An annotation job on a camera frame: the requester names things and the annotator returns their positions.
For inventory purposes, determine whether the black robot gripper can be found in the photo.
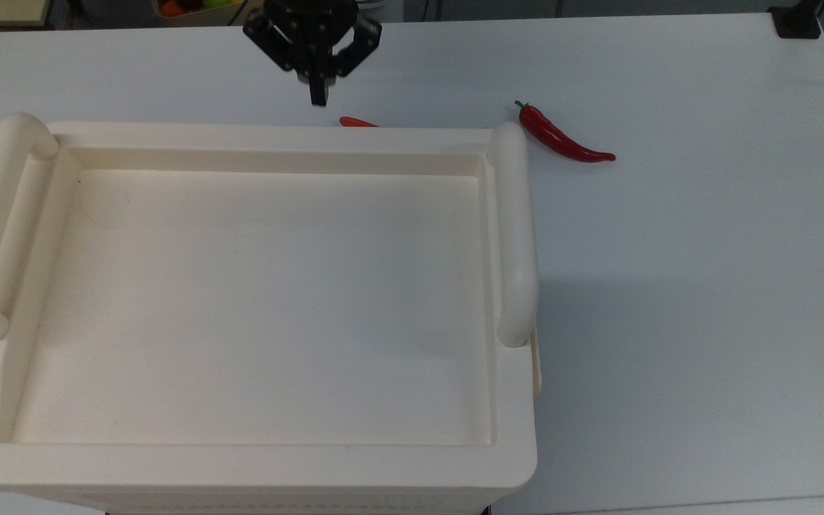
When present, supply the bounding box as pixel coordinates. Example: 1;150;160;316
243;0;383;107

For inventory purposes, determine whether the basket with fruit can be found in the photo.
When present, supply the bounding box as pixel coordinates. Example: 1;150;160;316
152;0;250;27

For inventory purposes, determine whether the black table clamp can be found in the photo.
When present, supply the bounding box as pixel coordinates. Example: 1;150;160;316
768;0;823;39

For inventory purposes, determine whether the cream plastic tray with handles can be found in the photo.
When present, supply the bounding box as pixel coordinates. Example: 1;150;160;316
0;112;544;515

